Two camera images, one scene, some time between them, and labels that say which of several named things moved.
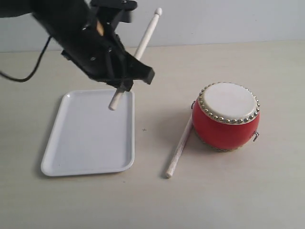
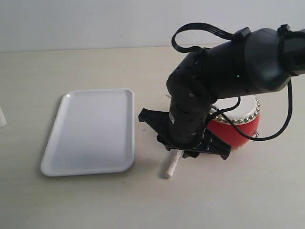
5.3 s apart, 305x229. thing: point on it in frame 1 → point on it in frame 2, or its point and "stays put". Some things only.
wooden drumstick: x=171 y=168 stays put
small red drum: x=225 y=116 stays put
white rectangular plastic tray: x=88 y=138 stays put
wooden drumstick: x=148 y=30 → x=3 y=120
